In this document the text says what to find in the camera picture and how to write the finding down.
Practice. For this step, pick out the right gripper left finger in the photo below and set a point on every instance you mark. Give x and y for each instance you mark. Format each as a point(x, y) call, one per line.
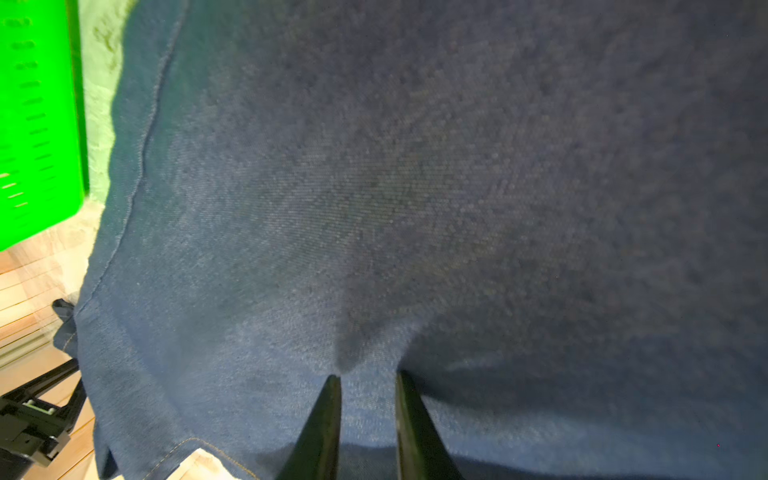
point(316, 452)

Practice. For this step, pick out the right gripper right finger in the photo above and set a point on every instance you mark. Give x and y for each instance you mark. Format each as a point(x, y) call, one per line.
point(421, 453)

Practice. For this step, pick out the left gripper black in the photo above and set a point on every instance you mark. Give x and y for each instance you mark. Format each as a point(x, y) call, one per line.
point(33, 433)

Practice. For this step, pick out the dark blue denim trousers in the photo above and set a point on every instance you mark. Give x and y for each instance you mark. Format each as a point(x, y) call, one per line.
point(551, 214)

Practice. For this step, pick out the green plastic basket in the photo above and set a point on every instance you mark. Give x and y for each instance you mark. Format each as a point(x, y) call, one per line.
point(44, 178)

